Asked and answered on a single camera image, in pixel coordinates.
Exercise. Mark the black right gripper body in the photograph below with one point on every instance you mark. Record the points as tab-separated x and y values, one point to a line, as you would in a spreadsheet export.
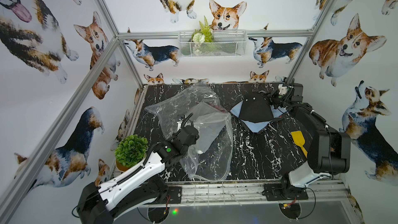
277	99

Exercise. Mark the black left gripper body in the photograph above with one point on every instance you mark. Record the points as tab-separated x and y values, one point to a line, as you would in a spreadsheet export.
184	127

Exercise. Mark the clear plastic vacuum bag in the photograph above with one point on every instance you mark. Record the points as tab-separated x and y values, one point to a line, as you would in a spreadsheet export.
210	158

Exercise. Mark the black shirt white buttons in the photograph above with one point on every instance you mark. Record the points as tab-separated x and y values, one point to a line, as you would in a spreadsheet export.
256	108

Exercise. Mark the light blue shirt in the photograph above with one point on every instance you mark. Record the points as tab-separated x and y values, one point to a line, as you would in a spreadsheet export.
258	127

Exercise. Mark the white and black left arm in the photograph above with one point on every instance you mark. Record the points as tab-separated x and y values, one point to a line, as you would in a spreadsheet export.
140	184

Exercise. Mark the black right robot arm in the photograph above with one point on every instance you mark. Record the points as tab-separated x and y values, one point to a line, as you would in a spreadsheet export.
327	153

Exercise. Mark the red garment in bag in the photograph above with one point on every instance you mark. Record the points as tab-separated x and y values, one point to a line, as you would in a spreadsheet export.
220	108

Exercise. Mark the yellow plastic spatula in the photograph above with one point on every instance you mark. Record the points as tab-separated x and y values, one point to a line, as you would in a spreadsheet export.
298	139

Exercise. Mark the green potted plant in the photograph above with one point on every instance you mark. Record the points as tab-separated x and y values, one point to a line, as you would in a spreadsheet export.
130	152

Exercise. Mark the fern and white flower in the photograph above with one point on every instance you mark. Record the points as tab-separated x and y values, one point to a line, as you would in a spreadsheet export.
201	42

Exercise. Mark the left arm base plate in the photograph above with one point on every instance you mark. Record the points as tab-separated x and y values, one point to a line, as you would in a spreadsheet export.
173	195

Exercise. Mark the white wire wall basket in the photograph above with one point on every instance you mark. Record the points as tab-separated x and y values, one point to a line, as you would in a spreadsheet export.
220	44

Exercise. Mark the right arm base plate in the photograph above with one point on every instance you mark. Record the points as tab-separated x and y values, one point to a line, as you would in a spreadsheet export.
277	192

